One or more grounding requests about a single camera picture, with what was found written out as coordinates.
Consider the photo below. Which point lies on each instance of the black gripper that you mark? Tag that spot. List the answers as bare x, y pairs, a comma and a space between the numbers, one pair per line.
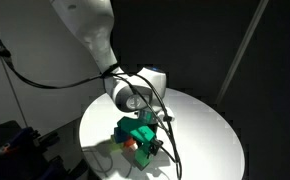
155, 133

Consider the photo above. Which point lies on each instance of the green building block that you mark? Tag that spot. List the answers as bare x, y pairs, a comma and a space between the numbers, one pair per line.
143, 159

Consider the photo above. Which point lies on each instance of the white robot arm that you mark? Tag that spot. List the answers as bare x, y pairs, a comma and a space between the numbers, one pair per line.
91, 26

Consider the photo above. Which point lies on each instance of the orange building block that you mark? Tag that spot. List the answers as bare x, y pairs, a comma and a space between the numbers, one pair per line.
129, 143

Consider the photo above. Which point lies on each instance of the blue building block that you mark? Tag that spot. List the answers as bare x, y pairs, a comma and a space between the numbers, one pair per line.
120, 135

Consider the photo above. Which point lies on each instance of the lime building block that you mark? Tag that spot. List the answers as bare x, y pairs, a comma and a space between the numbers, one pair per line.
117, 145

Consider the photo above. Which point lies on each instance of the black spring clamp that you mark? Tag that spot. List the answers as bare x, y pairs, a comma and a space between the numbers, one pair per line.
47, 138

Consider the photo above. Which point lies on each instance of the slanted metal pole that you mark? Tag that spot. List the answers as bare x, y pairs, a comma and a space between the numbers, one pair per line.
243, 50

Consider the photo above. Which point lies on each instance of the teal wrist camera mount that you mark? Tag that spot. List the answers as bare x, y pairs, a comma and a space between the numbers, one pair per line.
135, 130

